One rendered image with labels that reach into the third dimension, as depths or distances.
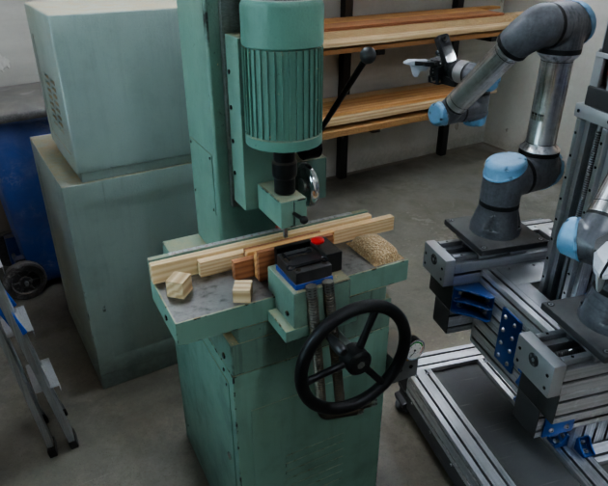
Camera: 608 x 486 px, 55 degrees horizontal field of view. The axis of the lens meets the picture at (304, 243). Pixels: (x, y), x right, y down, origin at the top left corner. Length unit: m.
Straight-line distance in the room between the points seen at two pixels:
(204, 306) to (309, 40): 0.60
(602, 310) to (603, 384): 0.19
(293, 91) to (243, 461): 0.93
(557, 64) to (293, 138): 0.83
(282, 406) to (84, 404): 1.16
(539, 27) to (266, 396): 1.16
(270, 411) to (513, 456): 0.83
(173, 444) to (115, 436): 0.22
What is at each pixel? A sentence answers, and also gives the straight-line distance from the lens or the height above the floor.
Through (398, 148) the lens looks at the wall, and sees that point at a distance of 4.74.
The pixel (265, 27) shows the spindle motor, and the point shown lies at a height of 1.46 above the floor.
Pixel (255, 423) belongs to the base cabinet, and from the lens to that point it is 1.53.
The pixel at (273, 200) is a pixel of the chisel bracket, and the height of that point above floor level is 1.06.
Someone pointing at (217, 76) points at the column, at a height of 1.32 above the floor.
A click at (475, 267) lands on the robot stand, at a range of 1.83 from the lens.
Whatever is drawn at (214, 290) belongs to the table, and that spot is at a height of 0.90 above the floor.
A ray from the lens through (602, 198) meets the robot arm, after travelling 1.19.
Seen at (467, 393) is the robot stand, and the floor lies 0.21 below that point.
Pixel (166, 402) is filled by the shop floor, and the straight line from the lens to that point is 2.43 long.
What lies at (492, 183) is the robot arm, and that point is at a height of 0.99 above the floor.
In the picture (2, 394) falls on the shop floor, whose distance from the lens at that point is 2.69.
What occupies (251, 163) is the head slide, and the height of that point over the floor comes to 1.13.
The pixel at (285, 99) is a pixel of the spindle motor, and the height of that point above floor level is 1.32.
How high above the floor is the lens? 1.62
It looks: 28 degrees down
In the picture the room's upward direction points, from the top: straight up
